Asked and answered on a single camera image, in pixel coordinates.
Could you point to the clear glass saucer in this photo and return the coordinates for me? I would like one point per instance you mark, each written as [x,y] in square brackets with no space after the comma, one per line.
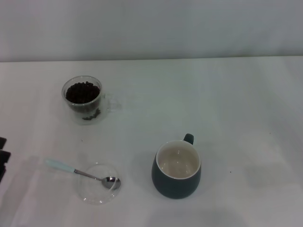
[94,196]

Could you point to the double-wall glass cup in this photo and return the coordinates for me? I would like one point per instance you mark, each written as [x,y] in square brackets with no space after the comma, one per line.
[78,116]

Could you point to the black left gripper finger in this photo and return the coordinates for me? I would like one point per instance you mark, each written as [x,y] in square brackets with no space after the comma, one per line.
[4,158]
[2,143]

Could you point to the dark green ceramic mug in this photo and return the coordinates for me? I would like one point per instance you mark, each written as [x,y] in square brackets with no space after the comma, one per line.
[175,189]

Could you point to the coffee bean pile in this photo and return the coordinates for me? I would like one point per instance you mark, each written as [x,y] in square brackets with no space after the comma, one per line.
[82,93]

